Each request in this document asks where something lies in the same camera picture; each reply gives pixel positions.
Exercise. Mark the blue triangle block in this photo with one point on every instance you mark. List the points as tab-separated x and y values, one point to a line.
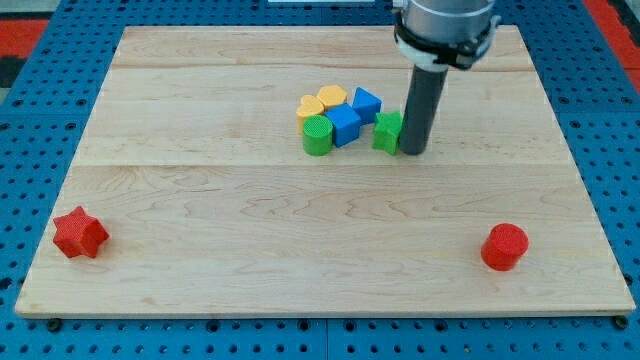
366	105

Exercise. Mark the yellow heart block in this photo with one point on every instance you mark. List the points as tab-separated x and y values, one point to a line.
309	106

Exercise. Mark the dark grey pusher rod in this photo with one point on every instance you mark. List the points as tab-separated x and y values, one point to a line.
423	98

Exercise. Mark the blue cube block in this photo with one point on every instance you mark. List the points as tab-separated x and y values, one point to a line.
346	122

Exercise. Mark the red star block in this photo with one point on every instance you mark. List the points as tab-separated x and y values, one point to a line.
79	234

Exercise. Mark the green cylinder block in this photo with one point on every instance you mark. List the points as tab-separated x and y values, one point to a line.
317	133

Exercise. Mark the green star block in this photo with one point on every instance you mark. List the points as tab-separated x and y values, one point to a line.
387	130

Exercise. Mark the yellow pentagon block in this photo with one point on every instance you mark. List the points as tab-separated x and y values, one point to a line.
331	96

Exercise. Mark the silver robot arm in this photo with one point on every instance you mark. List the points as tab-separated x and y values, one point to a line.
437	34

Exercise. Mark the wooden board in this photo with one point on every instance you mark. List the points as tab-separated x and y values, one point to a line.
192	162

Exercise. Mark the red cylinder block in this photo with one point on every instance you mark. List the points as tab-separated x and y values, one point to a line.
504	246

